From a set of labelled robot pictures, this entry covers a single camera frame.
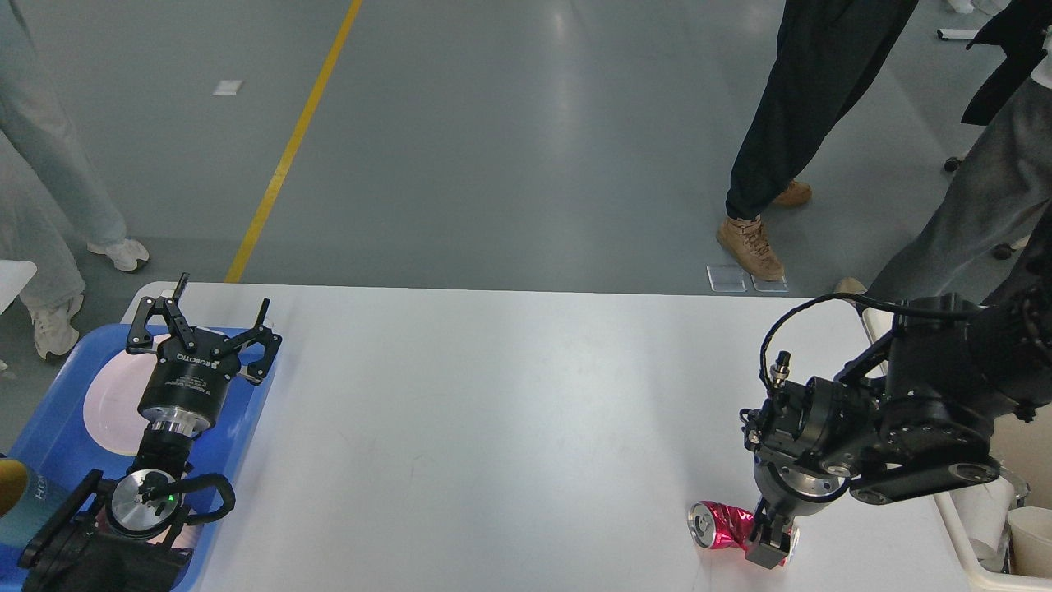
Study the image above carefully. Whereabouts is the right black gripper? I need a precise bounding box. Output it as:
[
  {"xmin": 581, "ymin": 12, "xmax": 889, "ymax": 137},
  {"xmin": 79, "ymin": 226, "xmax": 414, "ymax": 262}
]
[{"xmin": 745, "ymin": 460, "xmax": 850, "ymax": 570}]

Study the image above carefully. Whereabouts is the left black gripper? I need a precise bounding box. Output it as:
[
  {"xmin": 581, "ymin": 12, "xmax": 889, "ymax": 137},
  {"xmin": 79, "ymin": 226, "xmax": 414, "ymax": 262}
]
[{"xmin": 124, "ymin": 272, "xmax": 282, "ymax": 434}]

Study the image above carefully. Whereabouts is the crushed red soda can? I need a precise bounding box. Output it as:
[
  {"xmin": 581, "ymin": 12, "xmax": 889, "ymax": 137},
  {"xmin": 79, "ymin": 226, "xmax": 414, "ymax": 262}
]
[{"xmin": 687, "ymin": 501, "xmax": 800, "ymax": 566}]

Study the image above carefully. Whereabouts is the pink plate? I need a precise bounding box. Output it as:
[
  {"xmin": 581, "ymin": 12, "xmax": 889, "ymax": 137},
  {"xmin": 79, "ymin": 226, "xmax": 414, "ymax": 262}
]
[{"xmin": 82, "ymin": 351, "xmax": 155, "ymax": 456}]

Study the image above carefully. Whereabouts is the foil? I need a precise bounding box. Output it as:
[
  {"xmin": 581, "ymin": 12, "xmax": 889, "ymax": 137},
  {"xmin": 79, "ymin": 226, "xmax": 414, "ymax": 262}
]
[{"xmin": 977, "ymin": 467, "xmax": 1031, "ymax": 573}]

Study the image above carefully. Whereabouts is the teal mug yellow inside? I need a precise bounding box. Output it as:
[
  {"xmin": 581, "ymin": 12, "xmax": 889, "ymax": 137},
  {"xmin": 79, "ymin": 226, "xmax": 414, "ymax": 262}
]
[{"xmin": 1, "ymin": 458, "xmax": 66, "ymax": 548}]

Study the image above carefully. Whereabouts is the crushed white paper cup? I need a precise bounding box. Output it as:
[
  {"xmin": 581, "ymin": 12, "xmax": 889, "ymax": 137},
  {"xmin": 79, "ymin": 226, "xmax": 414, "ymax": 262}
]
[{"xmin": 1007, "ymin": 506, "xmax": 1051, "ymax": 579}]

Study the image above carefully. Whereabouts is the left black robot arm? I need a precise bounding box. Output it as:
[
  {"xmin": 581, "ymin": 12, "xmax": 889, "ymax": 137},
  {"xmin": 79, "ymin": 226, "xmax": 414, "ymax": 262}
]
[{"xmin": 2, "ymin": 275, "xmax": 283, "ymax": 591}]

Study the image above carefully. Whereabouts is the white table corner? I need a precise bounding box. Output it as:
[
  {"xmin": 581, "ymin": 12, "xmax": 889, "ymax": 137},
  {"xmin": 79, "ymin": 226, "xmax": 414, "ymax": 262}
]
[{"xmin": 0, "ymin": 259, "xmax": 38, "ymax": 314}]

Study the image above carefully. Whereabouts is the person in light jeans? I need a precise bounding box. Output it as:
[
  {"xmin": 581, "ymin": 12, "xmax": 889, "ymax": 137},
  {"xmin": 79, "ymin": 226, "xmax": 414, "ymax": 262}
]
[{"xmin": 1, "ymin": 1, "xmax": 150, "ymax": 360}]

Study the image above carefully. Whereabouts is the metal floor plate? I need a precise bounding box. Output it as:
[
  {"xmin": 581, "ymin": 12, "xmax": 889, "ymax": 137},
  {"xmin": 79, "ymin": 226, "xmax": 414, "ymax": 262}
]
[{"xmin": 706, "ymin": 265, "xmax": 789, "ymax": 294}]

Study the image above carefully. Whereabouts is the beige plastic bin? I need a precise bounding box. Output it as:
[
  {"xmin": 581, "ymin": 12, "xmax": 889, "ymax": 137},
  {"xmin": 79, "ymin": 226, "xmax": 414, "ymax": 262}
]
[{"xmin": 932, "ymin": 491, "xmax": 1051, "ymax": 591}]

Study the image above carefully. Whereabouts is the person in grey trousers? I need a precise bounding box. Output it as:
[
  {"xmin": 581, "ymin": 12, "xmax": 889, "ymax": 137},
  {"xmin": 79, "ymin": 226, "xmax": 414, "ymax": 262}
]
[{"xmin": 837, "ymin": 55, "xmax": 1051, "ymax": 306}]

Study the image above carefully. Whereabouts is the person in black clothes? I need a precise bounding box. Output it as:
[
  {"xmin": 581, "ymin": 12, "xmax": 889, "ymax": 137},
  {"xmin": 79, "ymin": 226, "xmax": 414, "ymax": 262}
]
[{"xmin": 717, "ymin": 1, "xmax": 916, "ymax": 281}]

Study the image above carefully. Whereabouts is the black jacket at right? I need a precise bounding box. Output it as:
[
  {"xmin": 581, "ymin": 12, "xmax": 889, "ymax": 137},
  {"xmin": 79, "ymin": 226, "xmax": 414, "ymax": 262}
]
[{"xmin": 960, "ymin": 1, "xmax": 1051, "ymax": 125}]

